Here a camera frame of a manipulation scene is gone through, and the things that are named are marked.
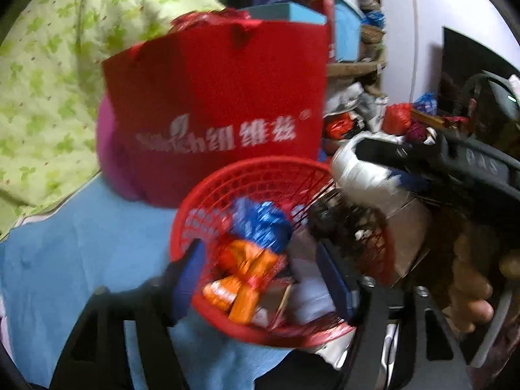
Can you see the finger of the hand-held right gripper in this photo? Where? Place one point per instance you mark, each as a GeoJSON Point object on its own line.
{"type": "Point", "coordinates": [414, 182]}
{"type": "Point", "coordinates": [406, 152]}

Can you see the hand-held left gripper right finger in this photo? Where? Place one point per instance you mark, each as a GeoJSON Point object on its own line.
{"type": "Point", "coordinates": [333, 284]}

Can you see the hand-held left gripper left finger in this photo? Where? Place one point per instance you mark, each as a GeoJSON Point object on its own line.
{"type": "Point", "coordinates": [191, 276]}

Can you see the red orange plastic wrapper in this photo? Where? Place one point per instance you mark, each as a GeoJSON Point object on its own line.
{"type": "Point", "coordinates": [243, 280]}

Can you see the red plastic mesh basket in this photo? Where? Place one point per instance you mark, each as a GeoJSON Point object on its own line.
{"type": "Point", "coordinates": [252, 333]}

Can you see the person's right hand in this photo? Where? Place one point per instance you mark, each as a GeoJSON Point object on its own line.
{"type": "Point", "coordinates": [471, 284]}

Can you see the small red plastic bag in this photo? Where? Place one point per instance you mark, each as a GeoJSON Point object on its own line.
{"type": "Point", "coordinates": [398, 118]}

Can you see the small blue plastic bag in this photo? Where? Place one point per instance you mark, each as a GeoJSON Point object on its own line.
{"type": "Point", "coordinates": [424, 103]}

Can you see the brown cardboard box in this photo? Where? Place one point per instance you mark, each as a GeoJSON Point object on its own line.
{"type": "Point", "coordinates": [410, 235]}

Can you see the blue cloth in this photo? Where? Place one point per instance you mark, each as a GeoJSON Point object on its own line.
{"type": "Point", "coordinates": [81, 252]}

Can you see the wicker basket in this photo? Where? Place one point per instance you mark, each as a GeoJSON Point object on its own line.
{"type": "Point", "coordinates": [371, 34]}

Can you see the light blue storage box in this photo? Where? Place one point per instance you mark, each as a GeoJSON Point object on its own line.
{"type": "Point", "coordinates": [347, 28]}

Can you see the magenta pillow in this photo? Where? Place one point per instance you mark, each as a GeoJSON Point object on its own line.
{"type": "Point", "coordinates": [113, 162]}

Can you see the dark red gift box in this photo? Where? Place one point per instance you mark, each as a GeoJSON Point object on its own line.
{"type": "Point", "coordinates": [328, 28]}

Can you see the teal box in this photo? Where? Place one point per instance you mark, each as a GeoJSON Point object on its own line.
{"type": "Point", "coordinates": [284, 12]}

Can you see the red paper gift bag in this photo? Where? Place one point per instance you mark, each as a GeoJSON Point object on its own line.
{"type": "Point", "coordinates": [227, 89]}

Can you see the green floral quilt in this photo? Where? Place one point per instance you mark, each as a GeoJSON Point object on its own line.
{"type": "Point", "coordinates": [53, 89]}

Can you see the red crinkled plastic bag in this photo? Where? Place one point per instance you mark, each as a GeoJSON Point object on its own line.
{"type": "Point", "coordinates": [207, 18]}

